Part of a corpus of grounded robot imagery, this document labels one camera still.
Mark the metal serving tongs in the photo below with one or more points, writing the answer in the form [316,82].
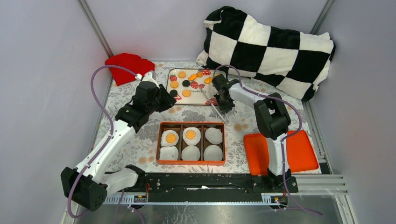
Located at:
[207,93]

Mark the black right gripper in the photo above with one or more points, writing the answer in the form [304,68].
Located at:
[225,108]

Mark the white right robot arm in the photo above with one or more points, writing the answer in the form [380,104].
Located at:
[271,116]

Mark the checkered black white blanket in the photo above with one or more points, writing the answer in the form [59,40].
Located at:
[291,61]

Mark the red cloth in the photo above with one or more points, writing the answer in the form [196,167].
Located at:
[131,62]

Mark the white paper cupcake liner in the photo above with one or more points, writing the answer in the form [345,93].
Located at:
[168,153]
[190,153]
[194,141]
[214,135]
[213,153]
[164,143]

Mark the round yellow biscuit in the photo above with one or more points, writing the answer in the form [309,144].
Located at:
[181,74]
[170,138]
[186,93]
[174,84]
[190,134]

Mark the orange tin lid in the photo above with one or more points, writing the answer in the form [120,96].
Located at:
[299,150]

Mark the black sandwich cookie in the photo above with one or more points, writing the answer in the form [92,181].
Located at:
[186,83]
[173,93]

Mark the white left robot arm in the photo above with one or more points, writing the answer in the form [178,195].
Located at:
[87,184]

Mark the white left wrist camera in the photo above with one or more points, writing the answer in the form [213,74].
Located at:
[150,77]

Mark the strawberry print white tray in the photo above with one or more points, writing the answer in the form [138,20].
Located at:
[194,99]

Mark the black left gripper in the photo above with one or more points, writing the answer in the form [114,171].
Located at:
[168,101]

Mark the orange fish shaped cookie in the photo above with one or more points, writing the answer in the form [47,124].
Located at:
[208,80]
[193,77]

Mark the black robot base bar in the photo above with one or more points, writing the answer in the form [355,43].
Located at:
[208,188]

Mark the orange cookie tin box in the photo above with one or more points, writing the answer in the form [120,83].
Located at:
[179,127]

